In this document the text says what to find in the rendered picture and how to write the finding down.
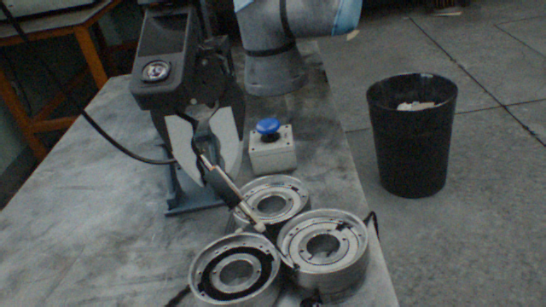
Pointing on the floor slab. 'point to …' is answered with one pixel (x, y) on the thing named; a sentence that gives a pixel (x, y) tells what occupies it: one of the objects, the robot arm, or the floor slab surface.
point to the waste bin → (412, 131)
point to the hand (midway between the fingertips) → (214, 176)
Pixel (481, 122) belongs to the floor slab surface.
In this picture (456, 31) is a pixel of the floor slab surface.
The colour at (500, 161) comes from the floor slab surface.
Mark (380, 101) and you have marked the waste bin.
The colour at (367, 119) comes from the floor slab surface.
